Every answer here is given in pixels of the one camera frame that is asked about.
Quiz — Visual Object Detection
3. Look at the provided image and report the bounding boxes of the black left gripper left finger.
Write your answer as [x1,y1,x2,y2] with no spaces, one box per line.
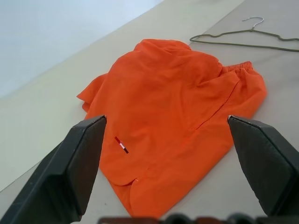
[0,115,107,224]

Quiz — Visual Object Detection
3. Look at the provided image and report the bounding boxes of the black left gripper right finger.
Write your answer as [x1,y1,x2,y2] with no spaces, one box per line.
[227,114,299,217]

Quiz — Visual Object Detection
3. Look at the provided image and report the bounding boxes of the orange shorts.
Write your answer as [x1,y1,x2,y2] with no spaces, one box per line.
[76,39,268,218]

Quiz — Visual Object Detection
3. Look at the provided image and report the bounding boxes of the olive wire clothes hanger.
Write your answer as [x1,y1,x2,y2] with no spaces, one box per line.
[189,16,299,52]

